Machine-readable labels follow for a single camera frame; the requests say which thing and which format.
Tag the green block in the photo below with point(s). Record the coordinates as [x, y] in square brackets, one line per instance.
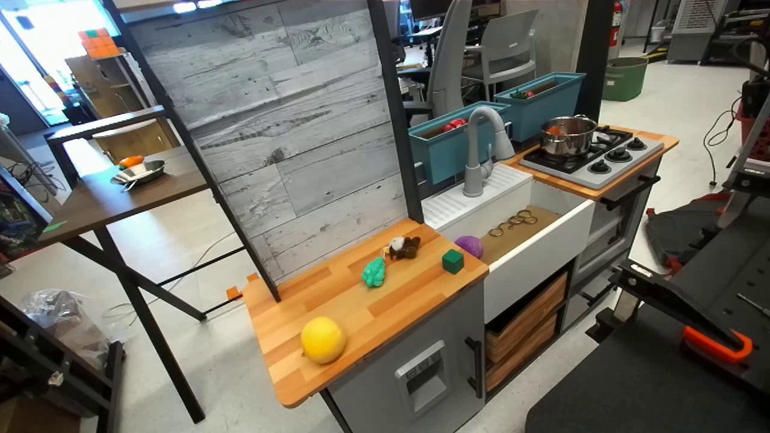
[453, 263]

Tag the brown plush toy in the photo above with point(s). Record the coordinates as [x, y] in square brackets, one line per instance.
[405, 248]

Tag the teal green toy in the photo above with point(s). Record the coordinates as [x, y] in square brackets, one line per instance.
[374, 273]

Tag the teal planter box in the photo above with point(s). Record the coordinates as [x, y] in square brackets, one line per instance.
[448, 153]
[541, 111]

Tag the purple ball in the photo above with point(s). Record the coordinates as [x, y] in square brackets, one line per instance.
[470, 246]

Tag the toy kitchen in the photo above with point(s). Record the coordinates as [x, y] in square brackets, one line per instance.
[373, 313]

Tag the grey toy tap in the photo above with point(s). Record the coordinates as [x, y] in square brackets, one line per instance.
[481, 123]

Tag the yellow ball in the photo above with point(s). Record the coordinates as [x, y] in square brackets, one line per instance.
[323, 340]

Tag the grey wood backdrop panel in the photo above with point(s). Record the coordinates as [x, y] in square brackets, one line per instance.
[283, 120]

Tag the white toy sink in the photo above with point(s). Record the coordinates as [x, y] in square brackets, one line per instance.
[541, 252]

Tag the grey office chair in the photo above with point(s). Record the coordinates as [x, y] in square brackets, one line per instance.
[448, 54]

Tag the grey toy fridge door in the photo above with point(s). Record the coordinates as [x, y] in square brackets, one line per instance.
[385, 397]

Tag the green and red toy vegetable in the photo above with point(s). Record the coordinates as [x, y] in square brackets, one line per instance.
[521, 94]

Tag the stack of wooden crates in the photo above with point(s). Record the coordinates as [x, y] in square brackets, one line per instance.
[526, 337]

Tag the steel pot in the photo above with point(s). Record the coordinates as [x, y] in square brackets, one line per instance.
[568, 141]

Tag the white chair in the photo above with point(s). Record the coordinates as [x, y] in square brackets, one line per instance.
[508, 45]

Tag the black stove knob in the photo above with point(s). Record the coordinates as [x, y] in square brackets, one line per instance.
[618, 154]
[636, 144]
[600, 166]

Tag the toy stove burner top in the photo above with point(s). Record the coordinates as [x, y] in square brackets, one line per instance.
[601, 174]

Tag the toy oven door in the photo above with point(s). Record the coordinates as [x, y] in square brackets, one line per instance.
[607, 234]

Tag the metal bowl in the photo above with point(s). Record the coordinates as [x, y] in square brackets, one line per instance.
[141, 173]

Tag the orange toy carrot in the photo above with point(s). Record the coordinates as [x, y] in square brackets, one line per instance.
[131, 161]

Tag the green bin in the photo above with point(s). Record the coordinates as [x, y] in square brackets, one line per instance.
[624, 78]

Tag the brown table with black legs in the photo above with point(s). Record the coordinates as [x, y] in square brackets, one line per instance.
[102, 201]

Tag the red fire extinguisher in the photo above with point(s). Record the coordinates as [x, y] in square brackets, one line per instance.
[615, 24]

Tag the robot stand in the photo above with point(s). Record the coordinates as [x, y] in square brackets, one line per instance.
[649, 373]

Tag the colourful puzzle cube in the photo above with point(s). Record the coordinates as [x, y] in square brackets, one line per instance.
[99, 43]

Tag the clear plastic bag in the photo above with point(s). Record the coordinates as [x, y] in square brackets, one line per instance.
[66, 319]

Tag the orange clamp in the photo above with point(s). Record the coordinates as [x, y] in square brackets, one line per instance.
[719, 349]

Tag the black shelf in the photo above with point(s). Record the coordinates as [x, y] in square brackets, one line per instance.
[54, 373]

